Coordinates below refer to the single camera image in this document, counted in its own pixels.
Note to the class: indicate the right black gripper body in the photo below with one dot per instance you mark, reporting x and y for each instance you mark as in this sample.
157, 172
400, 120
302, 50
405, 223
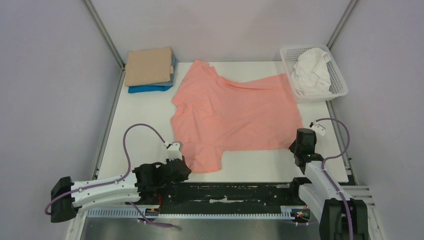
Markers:
298, 155

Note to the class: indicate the aluminium frame rail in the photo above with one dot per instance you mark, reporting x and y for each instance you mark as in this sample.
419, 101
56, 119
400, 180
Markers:
91, 9

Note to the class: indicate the folded blue t shirt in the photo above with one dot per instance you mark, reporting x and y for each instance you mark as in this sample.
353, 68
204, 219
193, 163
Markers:
148, 88

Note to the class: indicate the white t shirt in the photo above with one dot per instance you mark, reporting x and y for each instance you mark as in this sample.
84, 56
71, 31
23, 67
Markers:
311, 76

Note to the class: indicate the white slotted cable duct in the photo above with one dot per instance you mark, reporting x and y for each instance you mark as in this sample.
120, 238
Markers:
131, 213

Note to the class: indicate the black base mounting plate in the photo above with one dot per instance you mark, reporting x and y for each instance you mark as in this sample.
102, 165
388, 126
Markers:
223, 198

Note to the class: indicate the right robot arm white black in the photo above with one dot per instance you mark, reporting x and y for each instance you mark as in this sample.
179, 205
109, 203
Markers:
340, 216

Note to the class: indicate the white plastic basket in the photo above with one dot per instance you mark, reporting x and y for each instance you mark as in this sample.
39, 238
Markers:
289, 55

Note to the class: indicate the folded grey-blue t shirt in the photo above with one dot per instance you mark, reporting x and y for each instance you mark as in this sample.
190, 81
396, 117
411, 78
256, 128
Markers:
174, 71

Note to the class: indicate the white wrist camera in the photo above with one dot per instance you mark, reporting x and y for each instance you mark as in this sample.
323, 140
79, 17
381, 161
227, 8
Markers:
174, 150
317, 128

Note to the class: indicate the folded beige t shirt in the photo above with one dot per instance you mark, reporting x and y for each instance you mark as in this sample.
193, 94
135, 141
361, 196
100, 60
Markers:
149, 67

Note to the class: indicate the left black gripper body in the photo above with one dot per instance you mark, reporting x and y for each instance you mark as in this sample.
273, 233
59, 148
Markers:
181, 178

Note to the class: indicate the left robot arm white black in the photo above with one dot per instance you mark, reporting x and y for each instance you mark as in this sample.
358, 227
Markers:
68, 198

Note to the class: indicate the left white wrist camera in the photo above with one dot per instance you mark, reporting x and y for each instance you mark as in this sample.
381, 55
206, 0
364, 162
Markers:
174, 150

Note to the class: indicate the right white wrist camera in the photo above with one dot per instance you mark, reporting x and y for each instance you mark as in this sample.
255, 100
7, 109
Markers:
317, 128

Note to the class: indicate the pink t shirt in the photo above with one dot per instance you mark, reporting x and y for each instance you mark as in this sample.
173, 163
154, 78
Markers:
214, 115

